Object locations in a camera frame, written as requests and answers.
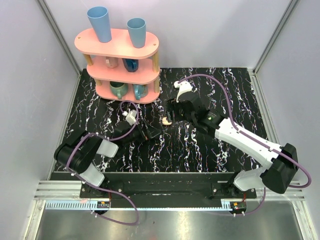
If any white earbuds charging case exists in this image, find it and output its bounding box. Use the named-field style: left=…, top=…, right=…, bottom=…
left=162, top=117, right=172, bottom=126

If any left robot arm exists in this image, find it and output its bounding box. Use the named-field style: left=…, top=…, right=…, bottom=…
left=54, top=119, right=161, bottom=198

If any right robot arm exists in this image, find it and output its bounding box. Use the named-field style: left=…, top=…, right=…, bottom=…
left=166, top=93, right=299, bottom=199

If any blue butterfly mug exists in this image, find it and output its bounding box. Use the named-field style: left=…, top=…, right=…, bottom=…
left=132, top=84, right=149, bottom=100

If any green ceramic mug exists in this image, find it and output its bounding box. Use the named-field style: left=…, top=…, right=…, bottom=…
left=109, top=81, right=129, bottom=100

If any pink three-tier shelf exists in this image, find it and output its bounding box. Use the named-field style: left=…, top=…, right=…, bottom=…
left=74, top=28, right=160, bottom=104

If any dark blue mug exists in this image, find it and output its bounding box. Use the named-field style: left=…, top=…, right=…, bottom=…
left=122, top=58, right=139, bottom=73

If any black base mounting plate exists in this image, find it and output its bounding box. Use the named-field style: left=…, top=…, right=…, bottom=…
left=79, top=172, right=258, bottom=208

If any pink mug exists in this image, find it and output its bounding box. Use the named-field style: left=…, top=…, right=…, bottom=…
left=105, top=56, right=118, bottom=69

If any blue cup right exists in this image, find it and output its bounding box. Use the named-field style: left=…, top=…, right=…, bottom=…
left=127, top=17, right=147, bottom=49

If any tall blue cup left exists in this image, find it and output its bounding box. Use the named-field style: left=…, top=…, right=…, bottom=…
left=87, top=6, right=112, bottom=43

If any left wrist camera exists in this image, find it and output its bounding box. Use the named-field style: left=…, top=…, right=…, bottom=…
left=124, top=110, right=138, bottom=126

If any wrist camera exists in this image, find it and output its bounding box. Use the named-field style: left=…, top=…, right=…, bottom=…
left=124, top=110, right=138, bottom=126
left=173, top=81, right=192, bottom=103

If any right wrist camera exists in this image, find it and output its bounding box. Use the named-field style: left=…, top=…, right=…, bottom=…
left=173, top=81, right=192, bottom=103

